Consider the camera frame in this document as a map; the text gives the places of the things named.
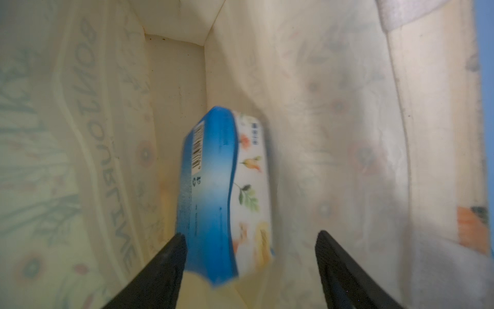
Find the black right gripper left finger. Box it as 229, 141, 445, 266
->
104, 233, 187, 309

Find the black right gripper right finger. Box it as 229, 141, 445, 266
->
315, 230, 402, 309

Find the blue floral tissue pack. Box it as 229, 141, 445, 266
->
176, 106, 275, 287

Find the cream canvas tote bag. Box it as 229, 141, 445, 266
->
1, 1, 493, 308

